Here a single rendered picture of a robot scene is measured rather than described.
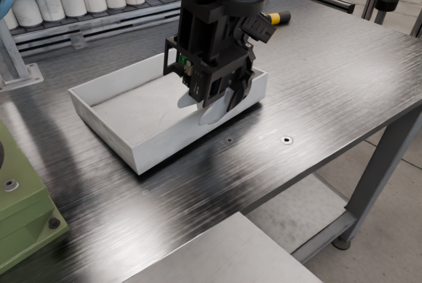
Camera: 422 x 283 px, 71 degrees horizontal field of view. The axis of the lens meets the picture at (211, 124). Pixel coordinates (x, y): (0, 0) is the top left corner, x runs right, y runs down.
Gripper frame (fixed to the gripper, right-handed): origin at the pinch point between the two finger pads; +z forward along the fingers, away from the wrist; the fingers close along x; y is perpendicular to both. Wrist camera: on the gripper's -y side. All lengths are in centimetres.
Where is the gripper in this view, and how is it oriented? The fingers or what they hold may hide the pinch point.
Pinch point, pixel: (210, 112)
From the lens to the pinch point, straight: 45.1
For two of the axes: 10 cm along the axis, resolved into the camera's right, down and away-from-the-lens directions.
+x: 7.2, 6.0, -3.4
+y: -6.7, 4.8, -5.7
